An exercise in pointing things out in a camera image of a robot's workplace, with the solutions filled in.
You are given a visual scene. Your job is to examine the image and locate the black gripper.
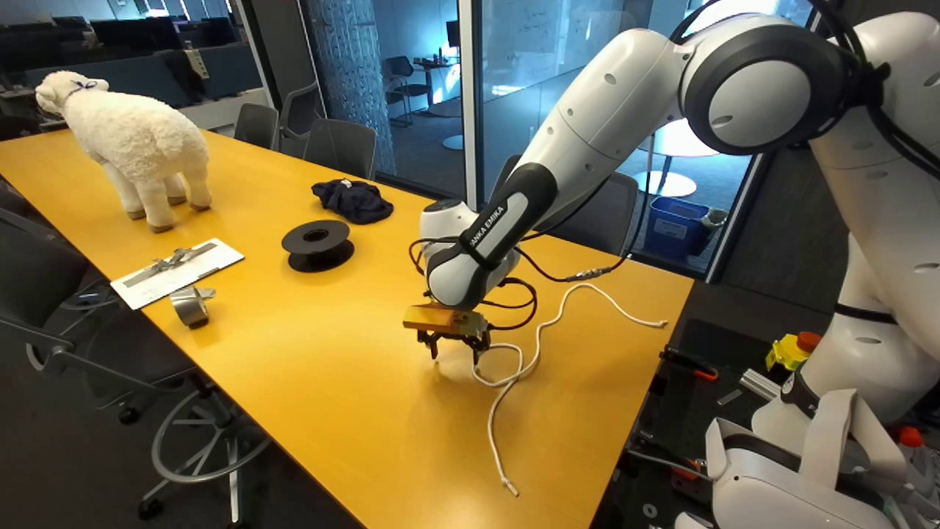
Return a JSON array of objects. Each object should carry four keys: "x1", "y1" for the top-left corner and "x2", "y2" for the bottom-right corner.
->
[{"x1": 414, "y1": 327, "x2": 493, "y2": 371}]

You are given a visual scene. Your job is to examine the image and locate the white rope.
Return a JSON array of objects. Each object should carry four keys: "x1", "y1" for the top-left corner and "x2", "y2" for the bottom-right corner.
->
[{"x1": 436, "y1": 278, "x2": 669, "y2": 499}]

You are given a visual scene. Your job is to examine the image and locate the dark blue cap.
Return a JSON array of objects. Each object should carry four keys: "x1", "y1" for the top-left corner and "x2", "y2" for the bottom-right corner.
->
[{"x1": 313, "y1": 179, "x2": 395, "y2": 224}]

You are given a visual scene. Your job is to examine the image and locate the black office chair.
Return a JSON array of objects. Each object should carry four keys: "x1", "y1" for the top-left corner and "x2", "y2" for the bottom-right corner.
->
[{"x1": 0, "y1": 212, "x2": 270, "y2": 529}]

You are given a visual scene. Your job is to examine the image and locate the white plush sheep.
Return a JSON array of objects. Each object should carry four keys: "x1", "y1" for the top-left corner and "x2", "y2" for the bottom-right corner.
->
[{"x1": 35, "y1": 70, "x2": 213, "y2": 233}]

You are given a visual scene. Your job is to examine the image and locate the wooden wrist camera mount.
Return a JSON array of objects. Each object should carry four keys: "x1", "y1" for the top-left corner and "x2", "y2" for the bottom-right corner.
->
[{"x1": 402, "y1": 302, "x2": 486, "y2": 334}]

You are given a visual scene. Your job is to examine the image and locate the yellow and red toy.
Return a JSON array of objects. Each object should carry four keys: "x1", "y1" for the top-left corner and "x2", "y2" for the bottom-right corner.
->
[{"x1": 765, "y1": 331, "x2": 819, "y2": 371}]

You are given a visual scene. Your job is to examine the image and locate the dark chair behind table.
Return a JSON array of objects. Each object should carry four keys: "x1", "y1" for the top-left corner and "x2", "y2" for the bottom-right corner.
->
[{"x1": 487, "y1": 154, "x2": 644, "y2": 258}]

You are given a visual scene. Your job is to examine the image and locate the white paper sheet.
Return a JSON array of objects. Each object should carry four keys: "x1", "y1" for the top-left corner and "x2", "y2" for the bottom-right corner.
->
[{"x1": 113, "y1": 237, "x2": 241, "y2": 311}]

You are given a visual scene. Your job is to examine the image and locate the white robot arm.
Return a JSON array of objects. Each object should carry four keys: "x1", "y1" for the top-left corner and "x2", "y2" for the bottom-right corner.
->
[{"x1": 426, "y1": 13, "x2": 940, "y2": 420}]

